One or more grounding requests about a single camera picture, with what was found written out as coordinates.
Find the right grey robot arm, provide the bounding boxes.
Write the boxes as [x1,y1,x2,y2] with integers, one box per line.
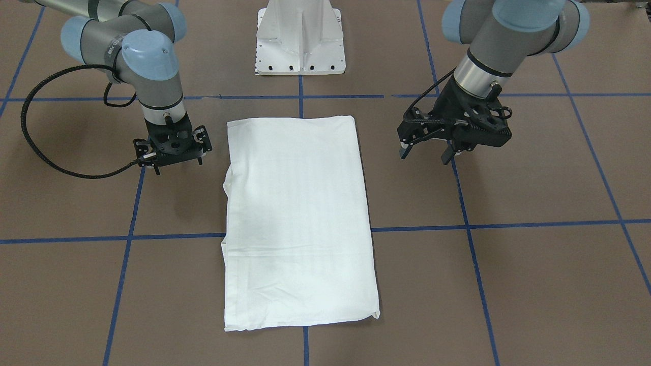
[20,1,213,180]

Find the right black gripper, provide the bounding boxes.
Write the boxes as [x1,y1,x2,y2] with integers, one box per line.
[133,114,213,176]

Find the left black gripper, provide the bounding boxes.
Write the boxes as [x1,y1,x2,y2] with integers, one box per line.
[397,78,512,165]

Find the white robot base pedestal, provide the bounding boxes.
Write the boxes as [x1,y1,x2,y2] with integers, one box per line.
[254,1,346,76]

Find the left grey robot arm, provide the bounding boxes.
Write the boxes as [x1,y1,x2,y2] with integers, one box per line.
[397,1,590,164]

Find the white long-sleeve printed shirt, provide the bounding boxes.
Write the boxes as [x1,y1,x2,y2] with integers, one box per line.
[221,115,380,331]

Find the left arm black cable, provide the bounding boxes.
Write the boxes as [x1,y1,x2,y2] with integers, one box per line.
[404,67,457,123]

